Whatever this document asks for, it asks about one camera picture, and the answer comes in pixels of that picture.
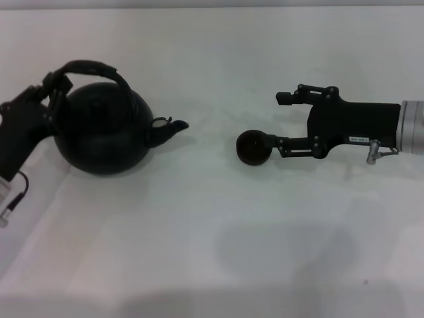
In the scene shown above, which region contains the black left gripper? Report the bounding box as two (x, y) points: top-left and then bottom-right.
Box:
(0, 72), (74, 182)

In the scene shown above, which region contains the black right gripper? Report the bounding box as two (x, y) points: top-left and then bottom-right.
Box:
(264, 83), (403, 160)

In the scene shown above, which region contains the small dark brown teacup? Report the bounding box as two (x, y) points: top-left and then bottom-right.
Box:
(235, 129), (274, 167)

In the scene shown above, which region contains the black round teapot with handle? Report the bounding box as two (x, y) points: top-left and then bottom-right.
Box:
(41, 59), (190, 177)

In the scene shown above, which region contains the silver right wrist cable connector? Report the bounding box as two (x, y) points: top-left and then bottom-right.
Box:
(365, 138), (399, 165)

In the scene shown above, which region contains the silver wrist cable connector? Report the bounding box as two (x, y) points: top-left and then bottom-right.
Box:
(365, 138), (399, 165)
(0, 170), (29, 229)

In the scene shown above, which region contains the silver left wrist cable connector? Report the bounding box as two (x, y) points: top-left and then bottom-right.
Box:
(0, 170), (29, 229)

